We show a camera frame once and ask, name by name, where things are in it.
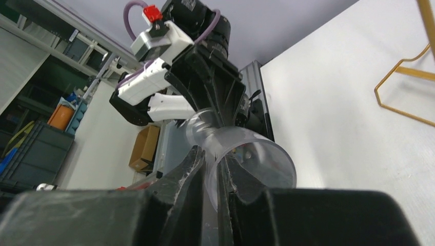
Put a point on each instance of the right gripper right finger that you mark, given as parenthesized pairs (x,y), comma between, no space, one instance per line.
(251,213)

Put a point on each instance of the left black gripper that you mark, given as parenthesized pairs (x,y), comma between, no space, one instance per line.
(207,80)

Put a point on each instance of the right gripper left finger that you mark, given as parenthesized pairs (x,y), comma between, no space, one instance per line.
(168,212)

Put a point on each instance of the clear wine glass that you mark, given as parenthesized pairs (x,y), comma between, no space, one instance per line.
(261,157)

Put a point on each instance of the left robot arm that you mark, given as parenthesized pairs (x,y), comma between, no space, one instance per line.
(145,96)

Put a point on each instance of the cardboard box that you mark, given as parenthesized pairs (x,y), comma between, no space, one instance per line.
(144,149)

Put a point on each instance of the dark grey storage crate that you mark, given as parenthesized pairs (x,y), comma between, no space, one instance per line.
(38,160)

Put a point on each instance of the orange container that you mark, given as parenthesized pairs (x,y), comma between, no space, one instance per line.
(61,117)

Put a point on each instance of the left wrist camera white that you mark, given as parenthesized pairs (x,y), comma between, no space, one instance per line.
(163,39)

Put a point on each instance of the metal shelving frame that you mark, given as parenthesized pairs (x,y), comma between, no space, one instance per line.
(46,54)

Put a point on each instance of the gold wire glass rack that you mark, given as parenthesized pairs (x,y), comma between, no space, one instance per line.
(426,13)

